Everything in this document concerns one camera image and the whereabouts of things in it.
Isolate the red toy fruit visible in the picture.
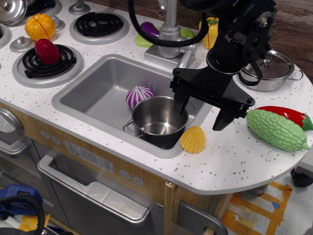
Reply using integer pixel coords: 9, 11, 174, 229
35, 39, 61, 65

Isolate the silver pot lid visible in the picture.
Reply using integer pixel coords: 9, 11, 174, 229
0, 0, 27, 26

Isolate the grey toy sink basin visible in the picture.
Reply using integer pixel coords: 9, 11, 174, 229
51, 54, 214, 159

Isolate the black caster wheel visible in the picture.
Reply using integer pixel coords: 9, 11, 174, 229
291, 169, 313, 188

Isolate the orange toy pumpkin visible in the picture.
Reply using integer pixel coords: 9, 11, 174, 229
24, 14, 56, 42

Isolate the grey toy dishwasher door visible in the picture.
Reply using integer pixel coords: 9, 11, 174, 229
37, 155, 163, 235

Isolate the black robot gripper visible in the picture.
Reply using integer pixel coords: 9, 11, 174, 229
170, 31, 254, 131

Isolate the stove burner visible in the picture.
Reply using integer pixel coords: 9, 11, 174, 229
12, 45, 84, 88
69, 12, 129, 45
26, 0, 62, 17
0, 24, 11, 48

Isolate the blue clamp tool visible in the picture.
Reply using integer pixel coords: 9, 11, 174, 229
0, 184, 44, 219

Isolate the steel pot with lid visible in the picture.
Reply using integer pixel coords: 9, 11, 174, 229
239, 49, 304, 92

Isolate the back right stove burner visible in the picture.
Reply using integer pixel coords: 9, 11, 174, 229
69, 12, 129, 45

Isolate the red toy chili pepper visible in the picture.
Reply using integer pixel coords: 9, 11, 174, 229
257, 106, 313, 131

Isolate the purple white toy onion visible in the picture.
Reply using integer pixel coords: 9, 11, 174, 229
126, 85, 154, 109

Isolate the far left stove burner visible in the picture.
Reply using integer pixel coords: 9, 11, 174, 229
0, 24, 11, 48

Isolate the silver toy faucet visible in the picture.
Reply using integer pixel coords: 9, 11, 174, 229
144, 0, 198, 69

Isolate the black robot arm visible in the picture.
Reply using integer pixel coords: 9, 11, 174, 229
170, 0, 276, 131

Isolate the front left stove burner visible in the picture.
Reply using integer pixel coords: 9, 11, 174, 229
12, 45, 84, 88

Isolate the yellow toy corn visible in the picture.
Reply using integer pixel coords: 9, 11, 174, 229
179, 126, 206, 154

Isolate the grey stove knob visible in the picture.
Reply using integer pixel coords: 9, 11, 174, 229
68, 0, 90, 15
52, 16, 66, 32
9, 36, 35, 53

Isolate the black cable hose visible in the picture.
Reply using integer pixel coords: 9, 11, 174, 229
127, 0, 209, 48

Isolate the yellow toy bell pepper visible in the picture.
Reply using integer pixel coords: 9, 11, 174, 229
202, 17, 219, 49

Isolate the green toy sponge dish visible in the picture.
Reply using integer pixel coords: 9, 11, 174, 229
135, 28, 195, 48

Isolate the back left stove burner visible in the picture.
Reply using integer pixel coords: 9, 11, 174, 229
26, 0, 62, 17

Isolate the steel pot in sink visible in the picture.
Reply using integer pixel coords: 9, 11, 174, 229
123, 96, 195, 150

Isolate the green toy bitter gourd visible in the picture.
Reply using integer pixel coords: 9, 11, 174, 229
246, 109, 310, 152

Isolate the black braided cable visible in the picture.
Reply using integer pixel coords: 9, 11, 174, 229
0, 194, 46, 235

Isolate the purple toy eggplant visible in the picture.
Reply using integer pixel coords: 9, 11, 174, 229
140, 22, 159, 38

